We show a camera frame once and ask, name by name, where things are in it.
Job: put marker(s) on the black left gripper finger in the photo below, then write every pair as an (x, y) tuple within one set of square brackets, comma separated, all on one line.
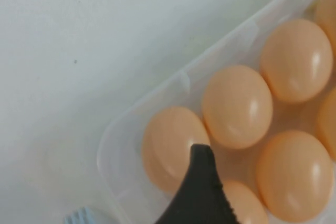
[(199, 195)]

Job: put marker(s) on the orange plastic egg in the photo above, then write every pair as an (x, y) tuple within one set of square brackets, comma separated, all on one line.
[(294, 174), (246, 205), (296, 58), (330, 124), (329, 14), (236, 103), (168, 142)]

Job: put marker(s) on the transparent plastic egg box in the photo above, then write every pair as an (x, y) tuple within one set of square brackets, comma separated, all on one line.
[(126, 129)]

